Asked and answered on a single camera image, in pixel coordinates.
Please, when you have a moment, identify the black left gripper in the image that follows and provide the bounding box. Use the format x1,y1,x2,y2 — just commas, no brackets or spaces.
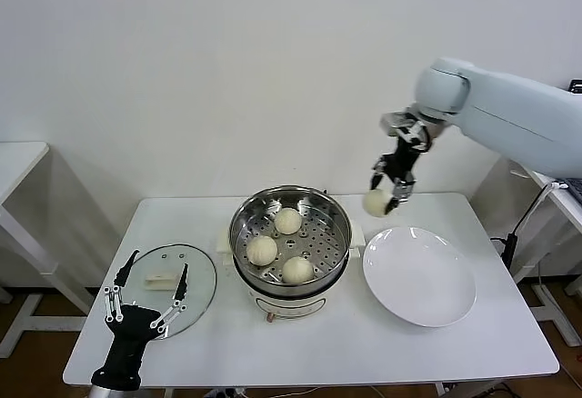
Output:
90,250,190,390

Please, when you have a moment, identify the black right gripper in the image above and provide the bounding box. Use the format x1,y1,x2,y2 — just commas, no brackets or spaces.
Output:
368,136,425,215

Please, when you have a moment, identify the white steamed baozi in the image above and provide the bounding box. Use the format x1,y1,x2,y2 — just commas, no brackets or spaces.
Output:
363,188,396,218
282,255,316,284
246,235,278,266
274,207,303,235

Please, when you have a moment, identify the glass lid with cream handle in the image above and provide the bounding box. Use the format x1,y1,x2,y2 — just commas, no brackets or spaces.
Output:
113,242,219,338

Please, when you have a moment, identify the perforated steel steamer basket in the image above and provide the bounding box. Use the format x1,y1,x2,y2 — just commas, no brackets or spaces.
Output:
229,184,355,284

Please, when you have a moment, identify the stainless steel steamer pot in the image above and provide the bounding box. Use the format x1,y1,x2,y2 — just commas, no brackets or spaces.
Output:
216,183,366,324

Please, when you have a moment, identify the white round plate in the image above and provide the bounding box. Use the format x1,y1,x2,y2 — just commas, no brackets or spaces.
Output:
362,226,478,329

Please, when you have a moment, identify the grey open laptop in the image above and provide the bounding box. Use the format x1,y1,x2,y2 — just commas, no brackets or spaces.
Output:
561,78,582,200

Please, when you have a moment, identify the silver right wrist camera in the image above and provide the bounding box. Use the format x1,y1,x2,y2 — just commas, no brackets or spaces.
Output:
380,109,422,138

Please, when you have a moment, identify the black power strip with cable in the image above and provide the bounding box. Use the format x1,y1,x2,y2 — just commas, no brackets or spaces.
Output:
490,233,520,281

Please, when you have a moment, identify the white laptop charger cable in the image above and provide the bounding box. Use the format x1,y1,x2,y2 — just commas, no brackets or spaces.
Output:
516,181,569,240

